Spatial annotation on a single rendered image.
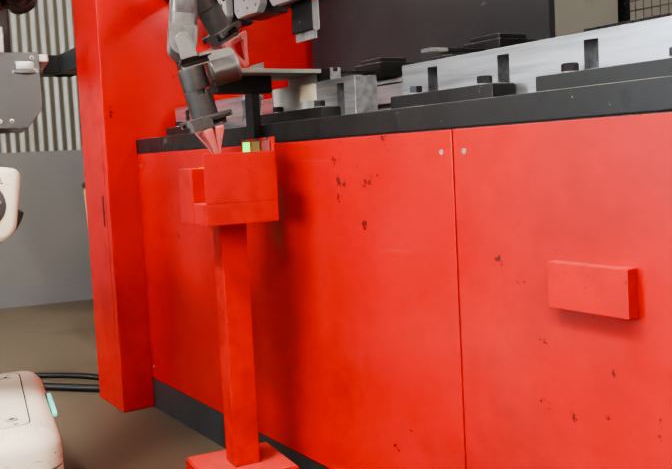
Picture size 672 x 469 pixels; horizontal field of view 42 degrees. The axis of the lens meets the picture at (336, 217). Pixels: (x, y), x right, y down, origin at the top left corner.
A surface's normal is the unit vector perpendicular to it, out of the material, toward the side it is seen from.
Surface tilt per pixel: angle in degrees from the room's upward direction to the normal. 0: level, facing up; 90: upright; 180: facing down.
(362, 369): 90
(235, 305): 90
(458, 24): 90
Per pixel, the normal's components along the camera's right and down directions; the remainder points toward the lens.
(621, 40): -0.84, 0.08
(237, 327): 0.43, 0.04
